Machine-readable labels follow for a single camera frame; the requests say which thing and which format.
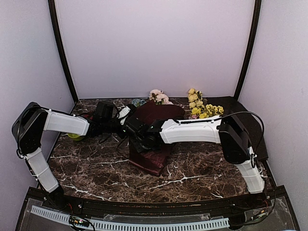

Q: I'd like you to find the red wrapping paper sheet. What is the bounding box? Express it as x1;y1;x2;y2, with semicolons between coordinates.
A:
125;101;185;177

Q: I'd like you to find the pink fake rose bunch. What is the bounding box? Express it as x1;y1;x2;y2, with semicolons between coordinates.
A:
149;89;173;105

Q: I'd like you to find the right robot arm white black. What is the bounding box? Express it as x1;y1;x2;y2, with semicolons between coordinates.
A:
125;113;265;209

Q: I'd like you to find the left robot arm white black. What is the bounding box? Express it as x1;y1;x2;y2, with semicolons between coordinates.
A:
12;101;132;210

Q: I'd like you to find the yellow fake flower bunch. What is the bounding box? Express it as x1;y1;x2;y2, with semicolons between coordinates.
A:
188;88;224;119

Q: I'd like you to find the green plastic bowl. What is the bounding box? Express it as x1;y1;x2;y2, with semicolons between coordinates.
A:
67;133;85;141

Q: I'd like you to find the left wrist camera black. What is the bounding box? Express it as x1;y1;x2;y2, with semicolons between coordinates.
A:
92;101;137;126

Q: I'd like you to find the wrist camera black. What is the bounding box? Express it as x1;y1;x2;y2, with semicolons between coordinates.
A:
123;117;154;141
92;101;137;126

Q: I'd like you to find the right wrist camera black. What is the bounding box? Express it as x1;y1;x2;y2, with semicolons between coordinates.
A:
123;117;154;141

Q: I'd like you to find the black front table rail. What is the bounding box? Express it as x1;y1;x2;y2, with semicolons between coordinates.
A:
26;187;287;219

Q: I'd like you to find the white cable duct strip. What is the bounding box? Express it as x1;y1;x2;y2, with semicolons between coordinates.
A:
30;205;230;231

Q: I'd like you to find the left black frame post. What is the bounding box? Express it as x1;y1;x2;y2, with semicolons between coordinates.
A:
48;0;79;103

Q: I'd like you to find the black frame post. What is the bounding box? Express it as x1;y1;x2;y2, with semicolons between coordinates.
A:
48;0;79;103
233;0;262;101

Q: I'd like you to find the right black frame post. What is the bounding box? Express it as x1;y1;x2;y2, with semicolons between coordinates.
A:
233;0;262;101

